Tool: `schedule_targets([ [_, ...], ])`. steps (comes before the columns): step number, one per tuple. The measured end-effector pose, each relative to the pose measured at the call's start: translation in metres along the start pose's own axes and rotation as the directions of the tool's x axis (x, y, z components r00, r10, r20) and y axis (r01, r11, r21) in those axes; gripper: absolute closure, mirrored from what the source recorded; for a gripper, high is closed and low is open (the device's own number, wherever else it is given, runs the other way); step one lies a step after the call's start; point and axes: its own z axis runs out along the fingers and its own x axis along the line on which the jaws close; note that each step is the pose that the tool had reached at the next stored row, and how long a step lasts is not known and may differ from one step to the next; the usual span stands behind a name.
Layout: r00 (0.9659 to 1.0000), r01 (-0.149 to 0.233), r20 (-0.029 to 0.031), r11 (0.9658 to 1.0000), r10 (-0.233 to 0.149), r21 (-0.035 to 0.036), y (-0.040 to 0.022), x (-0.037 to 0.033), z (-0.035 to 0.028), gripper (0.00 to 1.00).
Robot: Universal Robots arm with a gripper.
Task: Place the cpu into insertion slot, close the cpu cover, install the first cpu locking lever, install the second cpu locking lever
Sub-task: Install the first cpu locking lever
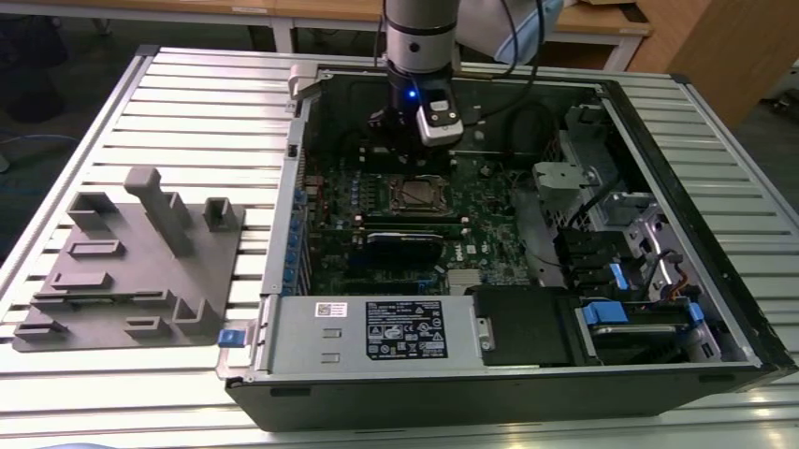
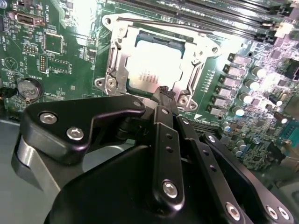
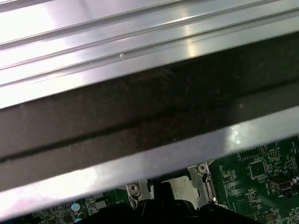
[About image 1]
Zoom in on silver power supply unit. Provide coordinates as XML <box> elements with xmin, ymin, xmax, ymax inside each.
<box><xmin>252</xmin><ymin>295</ymin><xmax>496</xmax><ymax>376</ymax></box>

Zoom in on black PC case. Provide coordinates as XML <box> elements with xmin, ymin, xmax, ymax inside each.
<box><xmin>214</xmin><ymin>63</ymin><xmax>799</xmax><ymax>434</ymax></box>

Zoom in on wooden desk white frame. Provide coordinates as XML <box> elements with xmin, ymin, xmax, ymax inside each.
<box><xmin>273</xmin><ymin>0</ymin><xmax>655</xmax><ymax>72</ymax></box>
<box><xmin>0</xmin><ymin>0</ymin><xmax>294</xmax><ymax>55</ymax></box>

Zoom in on black office chair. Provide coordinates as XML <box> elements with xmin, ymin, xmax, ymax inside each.
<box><xmin>0</xmin><ymin>13</ymin><xmax>70</xmax><ymax>123</ymax></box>

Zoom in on silver CPU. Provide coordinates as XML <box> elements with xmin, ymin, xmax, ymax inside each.
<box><xmin>401</xmin><ymin>181</ymin><xmax>440</xmax><ymax>207</ymax></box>

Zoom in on wooden cabinet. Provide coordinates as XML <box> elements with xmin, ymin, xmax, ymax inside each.
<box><xmin>629</xmin><ymin>0</ymin><xmax>799</xmax><ymax>130</ymax></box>

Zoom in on silver chipset heatsink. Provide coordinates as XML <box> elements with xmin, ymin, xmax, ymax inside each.
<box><xmin>445</xmin><ymin>268</ymin><xmax>486</xmax><ymax>287</ymax></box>

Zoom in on curved black cable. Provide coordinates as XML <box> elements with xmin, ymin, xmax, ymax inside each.
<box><xmin>563</xmin><ymin>189</ymin><xmax>617</xmax><ymax>235</ymax></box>

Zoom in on blue floor cable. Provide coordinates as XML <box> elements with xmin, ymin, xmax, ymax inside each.
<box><xmin>0</xmin><ymin>133</ymin><xmax>80</xmax><ymax>152</ymax></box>

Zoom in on coloured power wires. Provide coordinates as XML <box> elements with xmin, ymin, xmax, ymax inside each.
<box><xmin>661</xmin><ymin>274</ymin><xmax>695</xmax><ymax>304</ymax></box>

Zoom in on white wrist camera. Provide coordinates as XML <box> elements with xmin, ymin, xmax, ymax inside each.
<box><xmin>414</xmin><ymin>91</ymin><xmax>466</xmax><ymax>149</ymax></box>

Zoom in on CPU socket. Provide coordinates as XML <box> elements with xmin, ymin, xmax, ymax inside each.
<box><xmin>386</xmin><ymin>176</ymin><xmax>457</xmax><ymax>216</ymax></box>

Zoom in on perforated metal drive cage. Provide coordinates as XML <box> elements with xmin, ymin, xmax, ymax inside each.
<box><xmin>536</xmin><ymin>105</ymin><xmax>667</xmax><ymax>235</ymax></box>

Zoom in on black graphics card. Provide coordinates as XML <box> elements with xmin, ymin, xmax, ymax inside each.
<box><xmin>348</xmin><ymin>229</ymin><xmax>448</xmax><ymax>281</ymax></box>

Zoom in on green motherboard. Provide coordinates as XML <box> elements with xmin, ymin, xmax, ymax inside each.
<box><xmin>297</xmin><ymin>153</ymin><xmax>563</xmax><ymax>298</ymax></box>

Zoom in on grey metal bracket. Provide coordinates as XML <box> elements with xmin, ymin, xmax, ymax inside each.
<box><xmin>532</xmin><ymin>161</ymin><xmax>601</xmax><ymax>205</ymax></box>

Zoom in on grey parts rack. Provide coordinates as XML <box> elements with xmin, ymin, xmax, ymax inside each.
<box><xmin>9</xmin><ymin>167</ymin><xmax>248</xmax><ymax>353</ymax></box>

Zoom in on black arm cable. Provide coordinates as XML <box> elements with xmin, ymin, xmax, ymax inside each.
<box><xmin>497</xmin><ymin>0</ymin><xmax>522</xmax><ymax>79</ymax></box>
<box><xmin>464</xmin><ymin>0</ymin><xmax>542</xmax><ymax>125</ymax></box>

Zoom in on blue disk carrier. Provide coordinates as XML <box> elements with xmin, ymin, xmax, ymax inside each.
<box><xmin>575</xmin><ymin>300</ymin><xmax>711</xmax><ymax>369</ymax></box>

